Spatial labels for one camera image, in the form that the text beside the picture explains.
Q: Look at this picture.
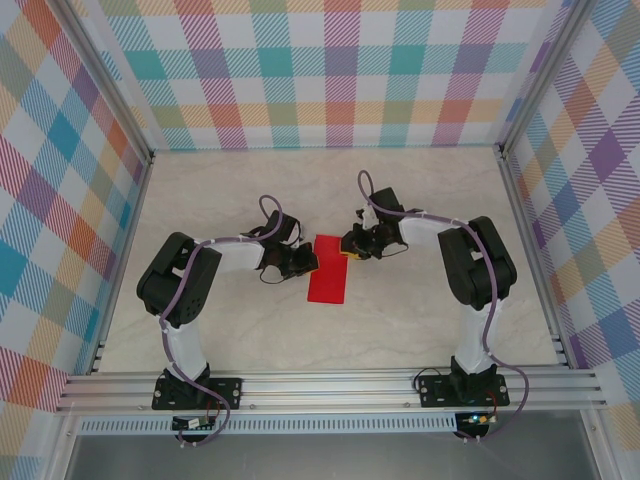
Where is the red paper sheet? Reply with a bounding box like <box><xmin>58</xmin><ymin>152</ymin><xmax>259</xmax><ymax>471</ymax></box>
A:
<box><xmin>305</xmin><ymin>233</ymin><xmax>351</xmax><ymax>305</ymax></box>

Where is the small black controller board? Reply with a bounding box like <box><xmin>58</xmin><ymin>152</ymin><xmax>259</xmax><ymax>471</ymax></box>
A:
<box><xmin>171</xmin><ymin>415</ymin><xmax>217</xmax><ymax>432</ymax></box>

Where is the grey metal panel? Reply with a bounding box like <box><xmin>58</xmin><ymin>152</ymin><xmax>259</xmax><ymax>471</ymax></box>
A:
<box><xmin>64</xmin><ymin>433</ymin><xmax>601</xmax><ymax>480</ymax></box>

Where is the long aluminium mounting rail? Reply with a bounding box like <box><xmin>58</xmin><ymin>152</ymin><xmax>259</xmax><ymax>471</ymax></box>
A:
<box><xmin>54</xmin><ymin>366</ymin><xmax>609</xmax><ymax>415</ymax></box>

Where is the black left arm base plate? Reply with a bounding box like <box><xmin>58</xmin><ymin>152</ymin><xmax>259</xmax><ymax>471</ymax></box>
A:
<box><xmin>151</xmin><ymin>375</ymin><xmax>245</xmax><ymax>411</ymax></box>

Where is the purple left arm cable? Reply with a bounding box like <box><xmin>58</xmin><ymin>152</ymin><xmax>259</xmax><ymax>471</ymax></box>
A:
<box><xmin>158</xmin><ymin>193</ymin><xmax>287</xmax><ymax>449</ymax></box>

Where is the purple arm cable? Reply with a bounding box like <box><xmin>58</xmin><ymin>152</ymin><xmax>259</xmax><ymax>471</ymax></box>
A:
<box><xmin>355</xmin><ymin>169</ymin><xmax>532</xmax><ymax>446</ymax></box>
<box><xmin>158</xmin><ymin>193</ymin><xmax>287</xmax><ymax>449</ymax></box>

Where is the aluminium table side rail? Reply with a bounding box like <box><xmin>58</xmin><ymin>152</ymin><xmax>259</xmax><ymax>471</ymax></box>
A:
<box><xmin>498</xmin><ymin>147</ymin><xmax>571</xmax><ymax>369</ymax></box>
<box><xmin>87</xmin><ymin>154</ymin><xmax>154</xmax><ymax>374</ymax></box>

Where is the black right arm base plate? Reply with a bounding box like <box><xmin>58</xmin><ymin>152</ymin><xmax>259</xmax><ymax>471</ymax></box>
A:
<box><xmin>416</xmin><ymin>372</ymin><xmax>510</xmax><ymax>409</ymax></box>

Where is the perforated metal cable tray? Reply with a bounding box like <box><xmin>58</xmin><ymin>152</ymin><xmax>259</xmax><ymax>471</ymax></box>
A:
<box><xmin>77</xmin><ymin>417</ymin><xmax>459</xmax><ymax>435</ymax></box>

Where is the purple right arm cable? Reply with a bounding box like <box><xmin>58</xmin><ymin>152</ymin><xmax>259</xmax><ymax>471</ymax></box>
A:
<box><xmin>355</xmin><ymin>169</ymin><xmax>532</xmax><ymax>446</ymax></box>

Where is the aluminium frame corner post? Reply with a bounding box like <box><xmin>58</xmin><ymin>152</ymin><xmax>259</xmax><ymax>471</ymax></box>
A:
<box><xmin>62</xmin><ymin>0</ymin><xmax>156</xmax><ymax>164</ymax></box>
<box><xmin>497</xmin><ymin>0</ymin><xmax>599</xmax><ymax>156</ymax></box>

